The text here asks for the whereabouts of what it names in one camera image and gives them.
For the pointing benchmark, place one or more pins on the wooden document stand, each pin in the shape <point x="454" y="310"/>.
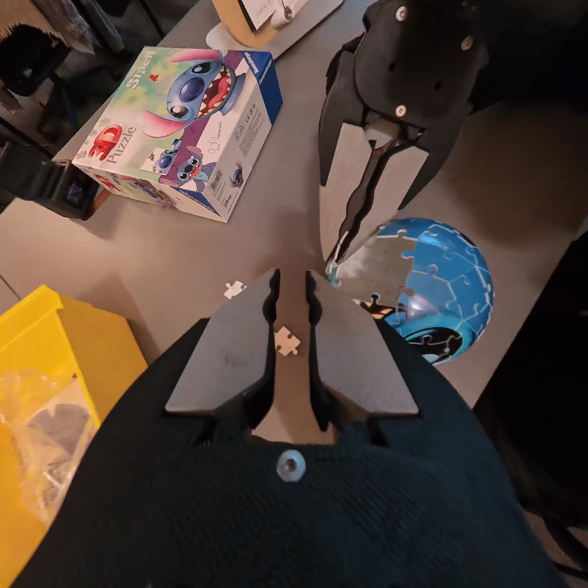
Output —
<point x="294" y="32"/>

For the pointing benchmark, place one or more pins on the cartoon print puzzle box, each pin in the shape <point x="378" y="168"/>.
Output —
<point x="193" y="133"/>

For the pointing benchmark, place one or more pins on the clear plastic bag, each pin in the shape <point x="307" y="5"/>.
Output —
<point x="41" y="413"/>

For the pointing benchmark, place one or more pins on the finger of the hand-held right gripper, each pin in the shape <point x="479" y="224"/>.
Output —
<point x="342" y="179"/>
<point x="399" y="179"/>

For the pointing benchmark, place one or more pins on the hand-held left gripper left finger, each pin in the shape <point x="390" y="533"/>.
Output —
<point x="220" y="367"/>

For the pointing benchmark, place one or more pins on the black device with screen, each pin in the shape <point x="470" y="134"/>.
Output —
<point x="50" y="183"/>

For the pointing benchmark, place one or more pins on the printed instruction sheet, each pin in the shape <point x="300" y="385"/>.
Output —
<point x="262" y="11"/>

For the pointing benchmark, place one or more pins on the blue puzzle ball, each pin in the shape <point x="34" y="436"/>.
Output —
<point x="450" y="285"/>

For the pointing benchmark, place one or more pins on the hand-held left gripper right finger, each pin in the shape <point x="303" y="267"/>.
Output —
<point x="363" y="367"/>

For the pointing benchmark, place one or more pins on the yellow plastic bin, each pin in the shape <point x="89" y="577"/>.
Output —
<point x="92" y="340"/>

